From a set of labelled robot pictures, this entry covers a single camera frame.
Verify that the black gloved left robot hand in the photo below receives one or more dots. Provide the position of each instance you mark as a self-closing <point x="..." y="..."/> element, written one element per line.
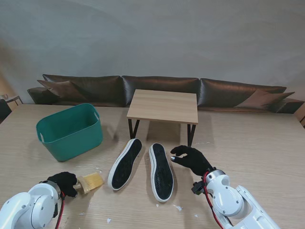
<point x="64" y="181"/>

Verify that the wooden brush pale bristles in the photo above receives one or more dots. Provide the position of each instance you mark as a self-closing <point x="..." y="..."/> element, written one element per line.
<point x="91" y="182"/>

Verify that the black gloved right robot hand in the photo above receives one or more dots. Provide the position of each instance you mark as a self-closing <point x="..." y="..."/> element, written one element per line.
<point x="193" y="159"/>

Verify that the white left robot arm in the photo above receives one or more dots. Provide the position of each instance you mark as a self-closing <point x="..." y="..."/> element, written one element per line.
<point x="28" y="205"/>

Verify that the small wooden table black legs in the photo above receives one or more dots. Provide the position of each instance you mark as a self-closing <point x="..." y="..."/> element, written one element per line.
<point x="162" y="105"/>

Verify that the green plastic basket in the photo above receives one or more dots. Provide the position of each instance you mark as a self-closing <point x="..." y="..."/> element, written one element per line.
<point x="71" y="145"/>

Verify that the dark brown leather sofa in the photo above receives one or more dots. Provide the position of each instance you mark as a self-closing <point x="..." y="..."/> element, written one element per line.
<point x="162" y="83"/>

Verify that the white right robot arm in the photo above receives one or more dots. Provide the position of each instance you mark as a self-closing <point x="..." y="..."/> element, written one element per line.
<point x="233" y="200"/>

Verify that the small wooden side table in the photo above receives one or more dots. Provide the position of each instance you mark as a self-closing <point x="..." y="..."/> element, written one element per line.
<point x="13" y="97"/>

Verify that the yellow canvas sneaker white laces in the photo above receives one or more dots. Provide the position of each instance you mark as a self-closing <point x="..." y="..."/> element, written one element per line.
<point x="162" y="176"/>
<point x="124" y="167"/>

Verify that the brown leather cushion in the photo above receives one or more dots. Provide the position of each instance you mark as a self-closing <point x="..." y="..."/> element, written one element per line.
<point x="262" y="99"/>
<point x="59" y="89"/>

